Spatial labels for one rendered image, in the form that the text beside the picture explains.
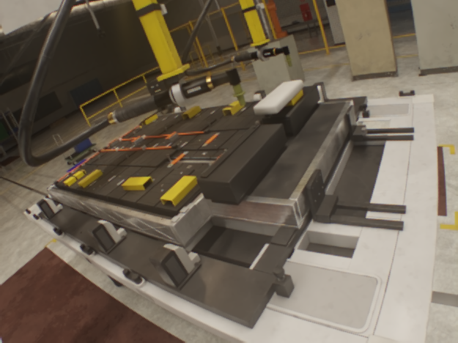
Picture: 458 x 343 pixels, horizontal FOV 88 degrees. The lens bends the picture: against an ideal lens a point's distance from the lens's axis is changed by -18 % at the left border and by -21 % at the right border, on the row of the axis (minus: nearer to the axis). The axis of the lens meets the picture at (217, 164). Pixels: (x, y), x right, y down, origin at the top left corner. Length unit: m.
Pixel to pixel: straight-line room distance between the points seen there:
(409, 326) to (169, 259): 0.68
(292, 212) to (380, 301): 0.38
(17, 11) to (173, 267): 0.88
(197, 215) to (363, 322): 0.69
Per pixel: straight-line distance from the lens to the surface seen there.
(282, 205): 0.94
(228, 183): 0.93
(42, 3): 0.91
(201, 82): 0.83
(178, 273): 0.95
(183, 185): 1.17
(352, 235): 1.00
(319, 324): 0.81
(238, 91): 0.83
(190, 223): 1.09
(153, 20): 0.84
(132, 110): 0.92
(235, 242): 1.19
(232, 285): 0.90
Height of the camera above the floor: 1.54
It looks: 24 degrees down
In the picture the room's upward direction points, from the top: 22 degrees counter-clockwise
